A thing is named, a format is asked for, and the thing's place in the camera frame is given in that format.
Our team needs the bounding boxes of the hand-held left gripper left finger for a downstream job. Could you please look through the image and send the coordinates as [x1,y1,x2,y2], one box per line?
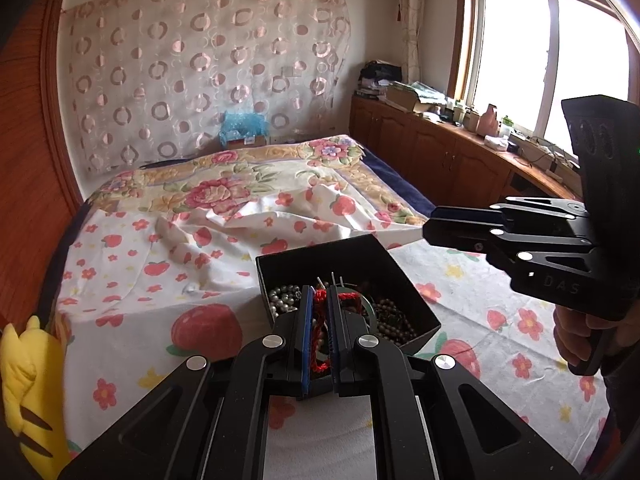
[60,285,316,480]

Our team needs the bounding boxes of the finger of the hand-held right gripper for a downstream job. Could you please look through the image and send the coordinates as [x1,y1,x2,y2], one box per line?
[422,220,597,272]
[429,197,592,227]

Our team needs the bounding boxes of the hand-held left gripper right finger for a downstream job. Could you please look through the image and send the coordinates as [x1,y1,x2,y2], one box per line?
[326,285,587,480]

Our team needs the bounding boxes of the red braided bracelet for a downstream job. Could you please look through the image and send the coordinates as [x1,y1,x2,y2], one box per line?
[310,287,362,377]

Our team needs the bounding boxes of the pale green bangle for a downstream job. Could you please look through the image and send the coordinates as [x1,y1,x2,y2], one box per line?
[344,287,377,322]

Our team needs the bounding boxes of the dark wooden bead bracelet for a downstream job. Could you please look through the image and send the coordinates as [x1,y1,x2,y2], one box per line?
[372,298,418,347]

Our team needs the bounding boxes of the silver metal hair comb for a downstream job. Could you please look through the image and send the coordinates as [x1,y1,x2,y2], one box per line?
[316,271,347,292]

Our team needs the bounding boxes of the black jewelry box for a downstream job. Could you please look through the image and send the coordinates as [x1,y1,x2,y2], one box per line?
[255,233,442,357]

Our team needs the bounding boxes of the person's right hand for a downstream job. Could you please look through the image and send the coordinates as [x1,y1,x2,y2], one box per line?
[552,306,593,375]

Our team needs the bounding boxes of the wooden cabinet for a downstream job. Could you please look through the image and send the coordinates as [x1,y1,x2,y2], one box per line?
[349,95,588,223]

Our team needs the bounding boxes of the navy blue mattress cover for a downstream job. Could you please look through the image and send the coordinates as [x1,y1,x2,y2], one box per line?
[361,151,437,217]

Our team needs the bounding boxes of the white power strip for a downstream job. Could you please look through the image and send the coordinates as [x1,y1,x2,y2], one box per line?
[514,135,583,183]

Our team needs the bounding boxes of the pink bottle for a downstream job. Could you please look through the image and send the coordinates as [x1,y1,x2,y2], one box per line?
[476,103,502,137]

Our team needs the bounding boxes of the strawberry print bed sheet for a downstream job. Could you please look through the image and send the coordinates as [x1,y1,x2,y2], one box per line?
[54,184,618,480]

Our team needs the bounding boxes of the dark bag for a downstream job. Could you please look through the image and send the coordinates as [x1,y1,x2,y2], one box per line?
[358,60,402,100]

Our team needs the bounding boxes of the floral blanket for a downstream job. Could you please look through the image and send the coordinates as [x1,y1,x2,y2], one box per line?
[89,134,432,233]

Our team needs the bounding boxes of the wooden framed window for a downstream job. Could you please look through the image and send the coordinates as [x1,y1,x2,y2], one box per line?
[447,0,633,161]

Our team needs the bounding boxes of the sheer window curtain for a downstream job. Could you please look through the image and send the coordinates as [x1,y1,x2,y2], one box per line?
[394,0,427,86]

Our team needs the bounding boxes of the blue plastic bag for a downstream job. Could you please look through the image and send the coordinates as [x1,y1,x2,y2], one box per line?
[219,110,272,143]

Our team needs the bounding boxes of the yellow plush toy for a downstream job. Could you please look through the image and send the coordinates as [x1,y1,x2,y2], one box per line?
[0,314,72,480]

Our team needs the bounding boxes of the circle patterned wall curtain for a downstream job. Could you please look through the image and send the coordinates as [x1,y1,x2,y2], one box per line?
[59,0,352,177]

